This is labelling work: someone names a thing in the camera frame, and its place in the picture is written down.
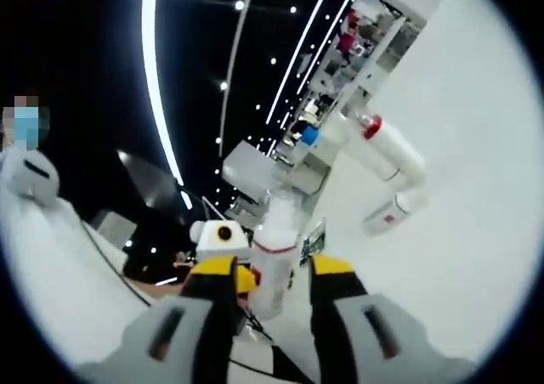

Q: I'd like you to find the white ceiling-hung box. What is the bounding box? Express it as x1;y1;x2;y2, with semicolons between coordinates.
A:
222;140;282;199

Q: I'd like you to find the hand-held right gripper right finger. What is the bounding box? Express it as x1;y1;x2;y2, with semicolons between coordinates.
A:
309;255;478;384

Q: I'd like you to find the long ceiling light strip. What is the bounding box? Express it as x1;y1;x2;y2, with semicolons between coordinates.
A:
141;0;193;210

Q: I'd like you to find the small white skincare bottle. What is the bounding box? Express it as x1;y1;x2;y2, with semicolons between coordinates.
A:
362;189;417;240
247;195;306;320

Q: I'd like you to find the white worn chest device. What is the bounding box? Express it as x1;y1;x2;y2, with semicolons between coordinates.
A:
5;149;61;203

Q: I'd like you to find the person's white garment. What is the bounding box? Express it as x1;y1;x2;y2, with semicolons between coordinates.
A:
0;148;161;362

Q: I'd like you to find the black worn device cable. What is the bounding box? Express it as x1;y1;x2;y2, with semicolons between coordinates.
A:
79;219;155;309

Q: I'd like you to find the tall red-banded skincare pump bottle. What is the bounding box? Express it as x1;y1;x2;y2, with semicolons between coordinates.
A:
339;109;426;178

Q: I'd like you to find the green and dark sachet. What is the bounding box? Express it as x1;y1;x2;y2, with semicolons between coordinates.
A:
299;217;328;267

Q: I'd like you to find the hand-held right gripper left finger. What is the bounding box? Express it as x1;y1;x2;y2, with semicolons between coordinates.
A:
80;255;241;384

